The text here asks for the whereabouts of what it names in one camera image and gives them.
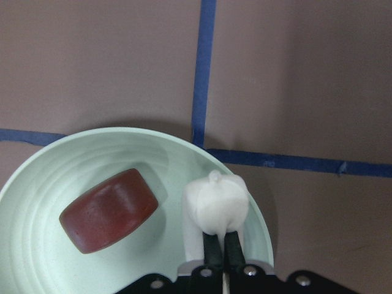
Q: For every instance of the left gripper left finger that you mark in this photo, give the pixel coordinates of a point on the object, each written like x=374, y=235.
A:
x=212, y=251

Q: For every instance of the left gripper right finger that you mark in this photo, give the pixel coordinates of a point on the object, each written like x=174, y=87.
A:
x=233, y=253

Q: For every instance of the white bun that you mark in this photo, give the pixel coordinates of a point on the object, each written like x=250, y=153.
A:
x=216, y=205

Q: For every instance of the brown bun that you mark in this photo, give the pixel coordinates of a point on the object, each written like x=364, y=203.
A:
x=108, y=212

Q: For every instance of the green plate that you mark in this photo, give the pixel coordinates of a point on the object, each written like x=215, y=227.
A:
x=36, y=254

